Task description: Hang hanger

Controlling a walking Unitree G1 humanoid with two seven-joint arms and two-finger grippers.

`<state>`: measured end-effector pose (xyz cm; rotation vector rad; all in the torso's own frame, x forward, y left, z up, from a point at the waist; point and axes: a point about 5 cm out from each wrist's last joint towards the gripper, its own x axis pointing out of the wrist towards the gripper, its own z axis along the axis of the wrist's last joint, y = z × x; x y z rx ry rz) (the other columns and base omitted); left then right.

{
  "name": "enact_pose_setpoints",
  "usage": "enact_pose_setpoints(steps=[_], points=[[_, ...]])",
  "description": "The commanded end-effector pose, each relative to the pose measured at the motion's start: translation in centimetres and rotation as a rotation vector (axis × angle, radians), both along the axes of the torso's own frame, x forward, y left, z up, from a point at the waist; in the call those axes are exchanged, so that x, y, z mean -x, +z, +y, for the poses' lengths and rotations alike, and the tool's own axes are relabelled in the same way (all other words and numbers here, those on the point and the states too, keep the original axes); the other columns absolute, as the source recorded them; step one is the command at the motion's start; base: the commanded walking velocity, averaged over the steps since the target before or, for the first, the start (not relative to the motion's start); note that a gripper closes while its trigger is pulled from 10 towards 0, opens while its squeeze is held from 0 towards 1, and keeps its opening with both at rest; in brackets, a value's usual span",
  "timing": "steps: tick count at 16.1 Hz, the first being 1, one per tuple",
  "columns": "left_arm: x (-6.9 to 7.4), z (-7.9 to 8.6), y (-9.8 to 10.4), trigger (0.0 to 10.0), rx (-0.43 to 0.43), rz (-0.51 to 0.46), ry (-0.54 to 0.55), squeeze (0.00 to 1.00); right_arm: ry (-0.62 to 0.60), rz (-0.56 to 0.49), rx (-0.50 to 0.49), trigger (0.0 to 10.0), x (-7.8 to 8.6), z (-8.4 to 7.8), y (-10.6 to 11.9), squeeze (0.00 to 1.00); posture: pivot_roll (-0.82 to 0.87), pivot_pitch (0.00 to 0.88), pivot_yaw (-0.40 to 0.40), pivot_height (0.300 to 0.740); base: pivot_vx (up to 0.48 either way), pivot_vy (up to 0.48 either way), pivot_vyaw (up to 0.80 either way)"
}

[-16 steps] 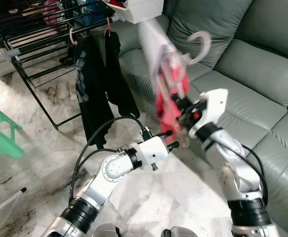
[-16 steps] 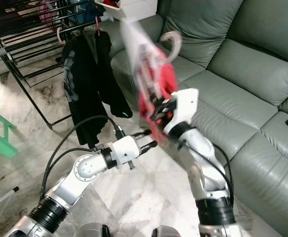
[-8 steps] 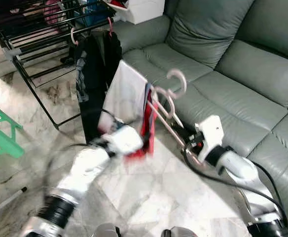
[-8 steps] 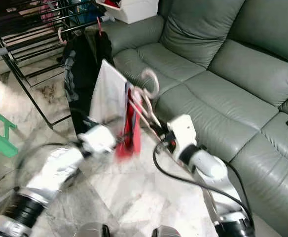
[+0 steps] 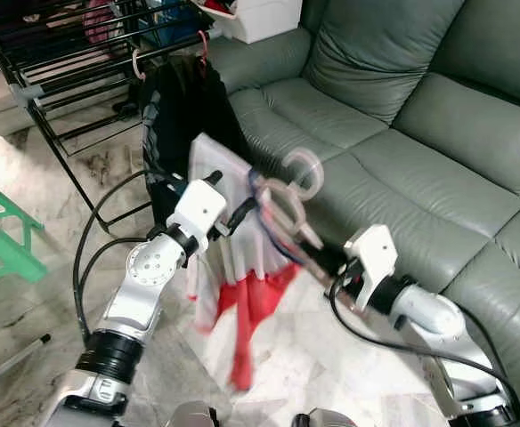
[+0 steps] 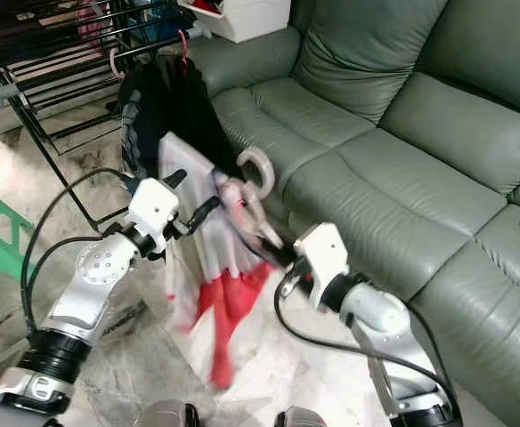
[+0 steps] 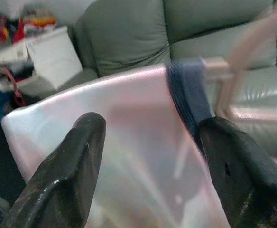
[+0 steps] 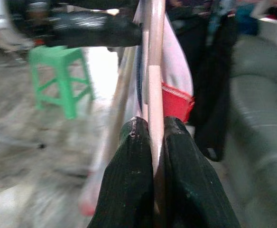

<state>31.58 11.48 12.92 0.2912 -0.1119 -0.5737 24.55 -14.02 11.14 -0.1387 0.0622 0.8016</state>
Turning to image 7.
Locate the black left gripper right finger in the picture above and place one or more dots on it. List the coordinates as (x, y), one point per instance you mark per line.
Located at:
(242, 180)

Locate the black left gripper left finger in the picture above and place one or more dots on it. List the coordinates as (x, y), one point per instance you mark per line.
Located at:
(62, 180)

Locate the pale pink satin garment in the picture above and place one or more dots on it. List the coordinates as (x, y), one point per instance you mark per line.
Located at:
(129, 118)

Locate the pink metal clothes hanger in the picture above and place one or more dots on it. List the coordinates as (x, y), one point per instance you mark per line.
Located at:
(218, 69)

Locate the large white storage box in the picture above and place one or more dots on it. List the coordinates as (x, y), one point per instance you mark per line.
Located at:
(53, 54)

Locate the grey-green leather sofa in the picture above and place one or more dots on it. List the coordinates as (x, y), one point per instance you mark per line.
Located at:
(129, 35)

